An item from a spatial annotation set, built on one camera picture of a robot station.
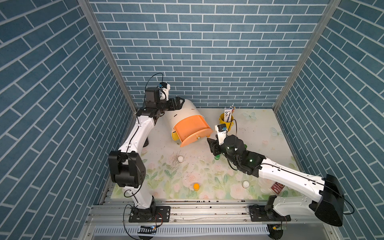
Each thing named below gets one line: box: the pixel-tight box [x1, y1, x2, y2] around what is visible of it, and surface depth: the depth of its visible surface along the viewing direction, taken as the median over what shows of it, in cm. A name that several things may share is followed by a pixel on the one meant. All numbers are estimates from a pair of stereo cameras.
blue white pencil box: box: [224, 107, 233, 123], surface depth 101 cm
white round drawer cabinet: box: [164, 99, 205, 141], surface depth 87 cm
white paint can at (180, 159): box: [177, 155, 184, 163], surface depth 93 cm
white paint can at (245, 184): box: [242, 180, 250, 189], surface depth 83 cm
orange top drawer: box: [174, 115, 214, 148], surface depth 86 cm
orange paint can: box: [193, 182, 200, 192], surface depth 83 cm
